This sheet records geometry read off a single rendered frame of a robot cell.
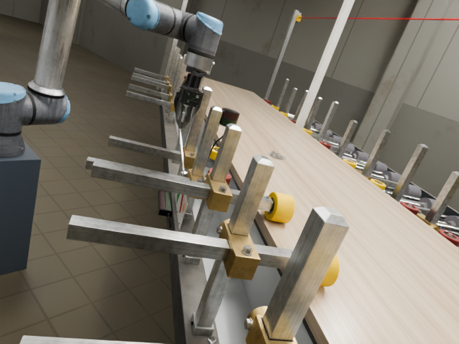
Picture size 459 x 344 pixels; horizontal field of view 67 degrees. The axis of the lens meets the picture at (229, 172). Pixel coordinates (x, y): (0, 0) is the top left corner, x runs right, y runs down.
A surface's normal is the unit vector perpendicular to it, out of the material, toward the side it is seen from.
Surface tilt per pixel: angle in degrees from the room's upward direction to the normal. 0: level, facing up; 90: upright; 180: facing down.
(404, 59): 90
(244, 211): 90
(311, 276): 90
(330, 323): 0
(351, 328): 0
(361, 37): 90
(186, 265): 0
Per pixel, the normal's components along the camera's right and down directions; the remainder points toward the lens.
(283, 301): -0.93, -0.21
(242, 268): 0.20, 0.40
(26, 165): 0.70, 0.45
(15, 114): 0.82, 0.43
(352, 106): -0.65, 0.07
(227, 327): 0.31, -0.89
